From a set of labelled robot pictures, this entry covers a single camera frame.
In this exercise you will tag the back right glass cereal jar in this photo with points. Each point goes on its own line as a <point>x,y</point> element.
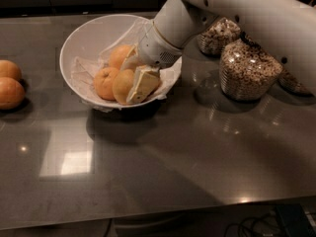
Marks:
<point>291,84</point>

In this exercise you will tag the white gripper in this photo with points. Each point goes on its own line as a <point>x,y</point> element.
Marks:
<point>155,50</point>

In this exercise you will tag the glass cereal jar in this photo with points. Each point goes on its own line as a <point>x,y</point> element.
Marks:
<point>246,71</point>
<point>291,84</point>
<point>215,38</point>

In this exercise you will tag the front glass cereal jar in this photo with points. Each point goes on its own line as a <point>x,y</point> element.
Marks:
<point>246,71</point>

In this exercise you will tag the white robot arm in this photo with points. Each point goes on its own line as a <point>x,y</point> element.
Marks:
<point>285,29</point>

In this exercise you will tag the back left glass cereal jar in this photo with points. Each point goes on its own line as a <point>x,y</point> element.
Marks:
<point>215,38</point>

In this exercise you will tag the black box under table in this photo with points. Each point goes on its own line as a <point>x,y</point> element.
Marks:
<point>293,220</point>

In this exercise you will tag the white bowl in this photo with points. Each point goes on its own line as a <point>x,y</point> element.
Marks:
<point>89,37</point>

